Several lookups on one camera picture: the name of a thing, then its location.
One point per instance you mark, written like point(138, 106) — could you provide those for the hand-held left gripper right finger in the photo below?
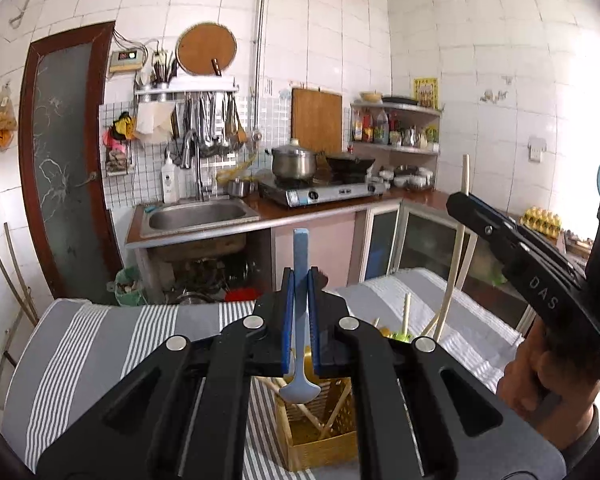
point(314, 325)

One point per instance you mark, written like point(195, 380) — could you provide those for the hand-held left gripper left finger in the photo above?
point(288, 320)

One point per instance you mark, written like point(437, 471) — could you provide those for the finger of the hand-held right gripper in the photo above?
point(480, 230)
point(540, 245)

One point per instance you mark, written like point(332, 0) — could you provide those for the light blue plastic spoon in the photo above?
point(301, 250)

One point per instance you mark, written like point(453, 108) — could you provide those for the yellow plastic utensil holder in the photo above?
point(325, 452)

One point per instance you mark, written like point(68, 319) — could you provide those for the person's right forearm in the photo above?
point(582, 440)

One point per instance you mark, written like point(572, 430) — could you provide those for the metal cup of utensils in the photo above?
point(162, 72)

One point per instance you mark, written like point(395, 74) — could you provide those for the person's right hand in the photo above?
point(535, 385)

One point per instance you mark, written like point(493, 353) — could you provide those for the yellow egg carton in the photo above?
point(541, 221)

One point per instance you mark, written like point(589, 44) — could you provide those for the brown kitchen countertop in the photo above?
point(430, 199)

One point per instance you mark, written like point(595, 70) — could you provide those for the glass door base cabinet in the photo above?
point(420, 240)

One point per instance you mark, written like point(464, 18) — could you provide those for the cluster of small bowls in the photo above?
point(407, 177)

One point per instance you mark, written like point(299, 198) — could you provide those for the pile of pots under sink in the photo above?
point(205, 280)

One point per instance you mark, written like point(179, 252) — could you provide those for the steel gas stove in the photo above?
point(320, 196)

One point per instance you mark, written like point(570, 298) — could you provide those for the small steel saucepan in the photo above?
point(240, 188)

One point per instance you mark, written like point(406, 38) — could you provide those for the steel kitchen sink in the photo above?
point(195, 215)

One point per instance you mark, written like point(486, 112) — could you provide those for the row of condiment bottles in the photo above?
point(380, 130)

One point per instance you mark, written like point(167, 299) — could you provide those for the black wok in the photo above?
point(350, 167)

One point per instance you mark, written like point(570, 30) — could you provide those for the flat black pan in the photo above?
point(400, 100)

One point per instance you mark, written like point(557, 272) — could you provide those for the steel cooking pot with lid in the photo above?
point(292, 162)

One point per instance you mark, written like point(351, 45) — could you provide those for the green trash bin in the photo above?
point(130, 290)

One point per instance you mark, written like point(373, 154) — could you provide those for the metal sink faucet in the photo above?
point(196, 175)

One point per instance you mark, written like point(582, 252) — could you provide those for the beige bowl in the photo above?
point(370, 97)

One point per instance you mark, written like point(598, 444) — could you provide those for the white pump soap bottle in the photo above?
point(169, 182)

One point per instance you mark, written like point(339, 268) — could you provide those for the grey white striped tablecloth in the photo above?
point(105, 330)

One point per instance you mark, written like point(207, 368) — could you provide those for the rectangular wooden cutting board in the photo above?
point(316, 120)

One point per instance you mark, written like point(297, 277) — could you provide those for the row of hanging metal ladles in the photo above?
point(210, 130)

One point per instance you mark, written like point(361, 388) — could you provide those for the white hanging cloth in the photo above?
point(152, 120)

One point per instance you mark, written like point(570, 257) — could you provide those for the colourful hanging gloves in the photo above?
point(120, 129)

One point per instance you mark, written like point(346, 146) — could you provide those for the thin bamboo pole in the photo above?
point(17, 265)
point(15, 285)

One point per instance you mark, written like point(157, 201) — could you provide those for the brown framed frosted glass door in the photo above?
point(60, 160)

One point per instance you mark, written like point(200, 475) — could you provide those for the round wooden board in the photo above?
point(202, 47)

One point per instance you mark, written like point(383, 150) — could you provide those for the white wall socket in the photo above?
point(537, 149)

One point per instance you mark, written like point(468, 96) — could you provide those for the white wall hooks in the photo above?
point(487, 96)

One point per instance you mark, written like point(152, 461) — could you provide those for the metal corner wall shelf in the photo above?
point(405, 109)

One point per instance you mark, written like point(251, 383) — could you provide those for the yellow wall poster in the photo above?
point(425, 92)

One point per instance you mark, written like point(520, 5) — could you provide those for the metal wall rack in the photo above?
point(185, 90)

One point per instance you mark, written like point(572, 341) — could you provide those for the vertical metal wall pipe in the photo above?
point(260, 35)

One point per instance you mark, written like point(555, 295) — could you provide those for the beige wall controller box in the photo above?
point(126, 61)

